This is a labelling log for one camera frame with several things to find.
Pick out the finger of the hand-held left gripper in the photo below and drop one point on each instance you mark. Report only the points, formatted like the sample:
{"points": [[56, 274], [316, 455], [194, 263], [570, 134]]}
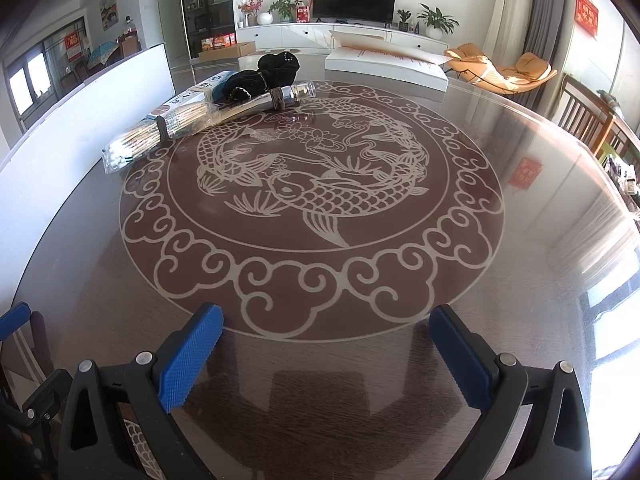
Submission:
{"points": [[47, 395], [15, 320]]}

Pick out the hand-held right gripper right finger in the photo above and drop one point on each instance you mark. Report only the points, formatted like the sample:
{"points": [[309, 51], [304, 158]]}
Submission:
{"points": [[460, 360]]}

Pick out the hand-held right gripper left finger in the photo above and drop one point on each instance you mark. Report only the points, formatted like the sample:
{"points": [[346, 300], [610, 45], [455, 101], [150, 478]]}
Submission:
{"points": [[192, 355]]}

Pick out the large white cardboard box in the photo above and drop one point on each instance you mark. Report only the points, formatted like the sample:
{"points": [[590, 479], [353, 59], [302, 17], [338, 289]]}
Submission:
{"points": [[100, 90]]}

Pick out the cotton swab pack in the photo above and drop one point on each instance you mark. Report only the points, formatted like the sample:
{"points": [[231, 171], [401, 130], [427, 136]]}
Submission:
{"points": [[150, 135]]}

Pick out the balcony window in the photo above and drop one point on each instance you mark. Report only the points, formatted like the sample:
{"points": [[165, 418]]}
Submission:
{"points": [[30, 80]]}

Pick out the blue and white carton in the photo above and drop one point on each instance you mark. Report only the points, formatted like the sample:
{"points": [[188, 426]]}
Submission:
{"points": [[215, 82]]}

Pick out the brown wooden slatted chair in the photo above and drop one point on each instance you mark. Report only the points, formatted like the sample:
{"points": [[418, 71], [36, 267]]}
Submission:
{"points": [[582, 110]]}

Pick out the silver tube with clear cap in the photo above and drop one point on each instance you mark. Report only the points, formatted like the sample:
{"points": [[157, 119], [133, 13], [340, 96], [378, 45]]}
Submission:
{"points": [[290, 92]]}

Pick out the red paper decoration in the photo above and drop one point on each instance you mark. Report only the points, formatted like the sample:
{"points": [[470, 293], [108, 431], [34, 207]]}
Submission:
{"points": [[73, 45]]}

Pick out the dining table with blue cloth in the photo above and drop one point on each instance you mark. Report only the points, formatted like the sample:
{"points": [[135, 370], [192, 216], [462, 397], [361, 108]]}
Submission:
{"points": [[102, 52]]}

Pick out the orange rocking chair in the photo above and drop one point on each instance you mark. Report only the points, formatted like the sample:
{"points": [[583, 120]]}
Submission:
{"points": [[500, 70]]}

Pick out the white flat cardboard box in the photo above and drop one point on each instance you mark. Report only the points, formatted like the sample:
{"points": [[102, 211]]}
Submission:
{"points": [[385, 67]]}

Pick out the red snack boxes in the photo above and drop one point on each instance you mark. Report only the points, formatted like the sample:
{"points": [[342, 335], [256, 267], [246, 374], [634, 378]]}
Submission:
{"points": [[220, 41]]}

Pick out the white television cabinet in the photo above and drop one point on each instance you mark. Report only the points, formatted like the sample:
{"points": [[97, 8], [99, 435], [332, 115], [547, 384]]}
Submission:
{"points": [[300, 35]]}

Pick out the large leafy potted plant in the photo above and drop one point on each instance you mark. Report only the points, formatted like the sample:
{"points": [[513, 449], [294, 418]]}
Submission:
{"points": [[436, 22]]}

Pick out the round white vase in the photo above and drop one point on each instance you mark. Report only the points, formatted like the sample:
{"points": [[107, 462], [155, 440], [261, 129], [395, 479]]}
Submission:
{"points": [[265, 18]]}

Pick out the small potted plant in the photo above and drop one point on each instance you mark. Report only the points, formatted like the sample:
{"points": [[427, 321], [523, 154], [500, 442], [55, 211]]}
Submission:
{"points": [[403, 20]]}

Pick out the black glass display cabinet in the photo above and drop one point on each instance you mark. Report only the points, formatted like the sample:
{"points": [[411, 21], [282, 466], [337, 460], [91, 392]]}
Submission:
{"points": [[207, 5]]}

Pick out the red flower bouquet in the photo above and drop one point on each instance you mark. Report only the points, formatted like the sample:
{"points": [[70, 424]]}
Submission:
{"points": [[250, 7]]}

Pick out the cream curtain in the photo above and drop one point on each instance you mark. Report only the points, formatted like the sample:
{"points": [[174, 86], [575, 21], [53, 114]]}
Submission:
{"points": [[510, 10]]}

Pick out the green potted plant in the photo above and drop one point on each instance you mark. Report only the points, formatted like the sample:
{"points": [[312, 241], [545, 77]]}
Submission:
{"points": [[284, 9]]}

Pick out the red gift bag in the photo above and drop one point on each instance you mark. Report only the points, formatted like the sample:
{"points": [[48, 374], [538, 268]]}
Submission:
{"points": [[302, 12]]}

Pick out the black television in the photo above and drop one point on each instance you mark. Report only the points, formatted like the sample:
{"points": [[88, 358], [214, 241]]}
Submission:
{"points": [[355, 2]]}

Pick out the wall painting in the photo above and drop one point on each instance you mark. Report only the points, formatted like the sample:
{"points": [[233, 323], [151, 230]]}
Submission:
{"points": [[108, 8]]}

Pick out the red wall hanging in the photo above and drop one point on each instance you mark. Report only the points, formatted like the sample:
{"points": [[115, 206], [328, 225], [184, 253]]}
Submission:
{"points": [[587, 14]]}

